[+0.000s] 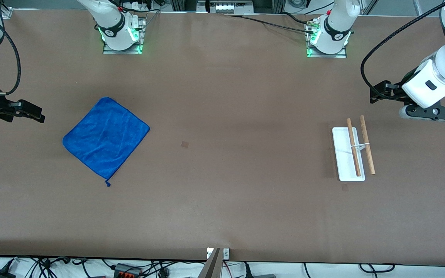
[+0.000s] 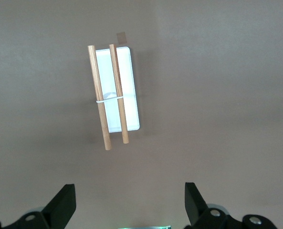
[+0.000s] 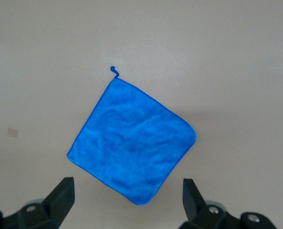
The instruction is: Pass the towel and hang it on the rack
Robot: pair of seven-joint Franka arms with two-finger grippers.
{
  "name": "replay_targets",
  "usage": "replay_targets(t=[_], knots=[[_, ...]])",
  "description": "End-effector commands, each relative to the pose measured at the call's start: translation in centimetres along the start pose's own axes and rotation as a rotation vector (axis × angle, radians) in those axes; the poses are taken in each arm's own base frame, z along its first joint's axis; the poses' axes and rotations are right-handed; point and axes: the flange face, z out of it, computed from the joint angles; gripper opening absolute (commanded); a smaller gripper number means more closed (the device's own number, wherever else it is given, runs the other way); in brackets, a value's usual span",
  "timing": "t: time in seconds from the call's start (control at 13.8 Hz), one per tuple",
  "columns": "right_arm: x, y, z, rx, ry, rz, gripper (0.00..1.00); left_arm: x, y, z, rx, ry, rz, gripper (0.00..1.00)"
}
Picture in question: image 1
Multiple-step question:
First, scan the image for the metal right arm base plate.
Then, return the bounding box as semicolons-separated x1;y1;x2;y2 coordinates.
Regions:
103;17;146;54

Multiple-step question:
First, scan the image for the white metal clamp bracket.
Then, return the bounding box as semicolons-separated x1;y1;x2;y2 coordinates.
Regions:
207;248;230;259

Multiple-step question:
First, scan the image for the black orange power strip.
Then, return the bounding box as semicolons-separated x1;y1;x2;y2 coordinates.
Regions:
113;263;142;278

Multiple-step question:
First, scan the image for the black cable on table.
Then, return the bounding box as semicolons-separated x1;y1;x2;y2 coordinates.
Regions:
225;14;315;34

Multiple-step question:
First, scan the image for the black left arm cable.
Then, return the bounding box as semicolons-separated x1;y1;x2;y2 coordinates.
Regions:
360;0;445;102

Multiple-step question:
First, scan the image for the white terminal box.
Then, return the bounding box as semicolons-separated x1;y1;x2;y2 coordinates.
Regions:
209;0;254;14

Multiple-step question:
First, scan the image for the black looped floor cable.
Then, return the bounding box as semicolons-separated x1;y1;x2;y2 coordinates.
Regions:
359;263;396;273

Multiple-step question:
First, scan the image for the aluminium frame profile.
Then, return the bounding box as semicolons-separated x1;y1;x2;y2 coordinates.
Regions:
170;0;207;12

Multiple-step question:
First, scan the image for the blue microfiber towel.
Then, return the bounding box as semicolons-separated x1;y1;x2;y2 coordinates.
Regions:
63;97;150;187

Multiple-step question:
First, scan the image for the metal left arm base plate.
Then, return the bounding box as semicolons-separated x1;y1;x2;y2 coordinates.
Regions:
306;19;347;58

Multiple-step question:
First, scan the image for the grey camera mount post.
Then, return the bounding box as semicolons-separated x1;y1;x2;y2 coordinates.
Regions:
198;248;223;278

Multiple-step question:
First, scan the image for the white rack base tray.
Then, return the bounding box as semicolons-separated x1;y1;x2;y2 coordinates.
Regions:
332;127;365;182

